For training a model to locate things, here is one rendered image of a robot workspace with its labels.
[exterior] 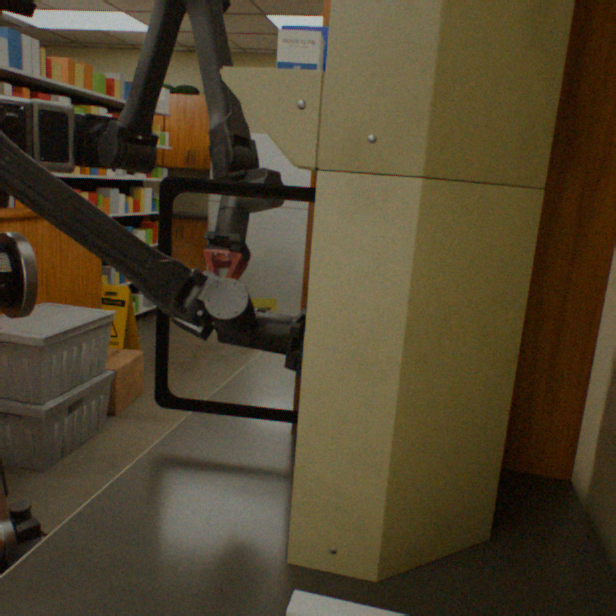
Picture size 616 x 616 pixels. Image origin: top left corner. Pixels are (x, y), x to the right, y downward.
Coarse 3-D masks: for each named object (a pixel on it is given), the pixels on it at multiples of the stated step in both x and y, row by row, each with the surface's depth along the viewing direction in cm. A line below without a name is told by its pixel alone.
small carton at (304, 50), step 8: (280, 32) 70; (288, 32) 70; (296, 32) 70; (304, 32) 69; (312, 32) 69; (320, 32) 69; (280, 40) 70; (288, 40) 70; (296, 40) 70; (304, 40) 70; (312, 40) 70; (320, 40) 70; (280, 48) 70; (288, 48) 70; (296, 48) 70; (304, 48) 70; (312, 48) 70; (320, 48) 71; (280, 56) 70; (288, 56) 70; (296, 56) 70; (304, 56) 70; (312, 56) 70; (320, 56) 71; (280, 64) 70; (288, 64) 70; (296, 64) 70; (304, 64) 70; (312, 64) 70; (320, 64) 72
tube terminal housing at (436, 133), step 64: (384, 0) 58; (448, 0) 57; (512, 0) 61; (384, 64) 59; (448, 64) 59; (512, 64) 63; (384, 128) 60; (448, 128) 61; (512, 128) 66; (320, 192) 63; (384, 192) 61; (448, 192) 63; (512, 192) 68; (320, 256) 64; (384, 256) 63; (448, 256) 65; (512, 256) 70; (320, 320) 65; (384, 320) 64; (448, 320) 67; (512, 320) 73; (320, 384) 67; (384, 384) 65; (448, 384) 69; (512, 384) 76; (320, 448) 68; (384, 448) 67; (448, 448) 72; (320, 512) 70; (384, 512) 68; (448, 512) 74; (384, 576) 71
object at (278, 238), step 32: (192, 224) 96; (224, 224) 96; (256, 224) 95; (288, 224) 95; (192, 256) 97; (224, 256) 97; (256, 256) 96; (288, 256) 96; (256, 288) 97; (288, 288) 97; (192, 352) 101; (224, 352) 100; (256, 352) 100; (192, 384) 102; (224, 384) 101; (256, 384) 101; (288, 384) 100
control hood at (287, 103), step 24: (240, 72) 62; (264, 72) 62; (288, 72) 61; (312, 72) 61; (240, 96) 63; (264, 96) 62; (288, 96) 62; (312, 96) 61; (264, 120) 63; (288, 120) 62; (312, 120) 62; (288, 144) 63; (312, 144) 62; (312, 168) 63
